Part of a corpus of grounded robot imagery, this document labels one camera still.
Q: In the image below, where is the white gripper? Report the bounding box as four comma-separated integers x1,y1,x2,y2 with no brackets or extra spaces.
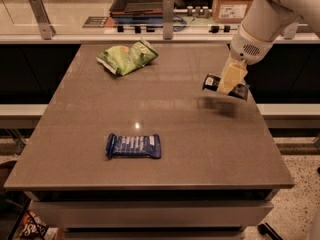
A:
217,26,273,94

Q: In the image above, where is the snack bag on floor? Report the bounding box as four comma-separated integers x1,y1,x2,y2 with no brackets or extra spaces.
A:
15,213,59,240

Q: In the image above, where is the blue rxbar blueberry bar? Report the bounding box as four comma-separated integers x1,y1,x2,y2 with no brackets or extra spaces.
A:
106,133,161,159

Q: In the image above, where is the black rxbar chocolate bar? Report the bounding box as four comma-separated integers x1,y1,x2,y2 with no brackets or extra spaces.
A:
202,74,249,100

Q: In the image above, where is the left metal glass bracket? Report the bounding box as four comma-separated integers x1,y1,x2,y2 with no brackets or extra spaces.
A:
28,0,55,40

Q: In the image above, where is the metal glass bracket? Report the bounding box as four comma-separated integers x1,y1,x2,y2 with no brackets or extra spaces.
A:
282,22,299,39
163,0,174,40
28,0,55,40

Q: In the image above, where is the cardboard box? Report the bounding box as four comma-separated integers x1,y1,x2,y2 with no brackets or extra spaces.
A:
212,0,253,23

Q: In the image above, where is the dark tray with orange rim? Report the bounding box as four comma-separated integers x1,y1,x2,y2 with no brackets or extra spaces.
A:
109,0,163,16

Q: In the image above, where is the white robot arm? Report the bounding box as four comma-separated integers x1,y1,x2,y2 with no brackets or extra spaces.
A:
217,0,320,94

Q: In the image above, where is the grey table drawer cabinet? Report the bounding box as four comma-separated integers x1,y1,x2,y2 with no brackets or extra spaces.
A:
27,192,273,240

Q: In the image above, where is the right metal glass bracket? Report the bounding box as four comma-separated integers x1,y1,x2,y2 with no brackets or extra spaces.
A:
282,22,299,39

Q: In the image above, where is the middle metal glass bracket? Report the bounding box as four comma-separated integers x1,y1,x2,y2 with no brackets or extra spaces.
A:
163,0,174,40

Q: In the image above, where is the green chip bag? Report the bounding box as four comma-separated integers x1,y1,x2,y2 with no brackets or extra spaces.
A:
96,39,158,76

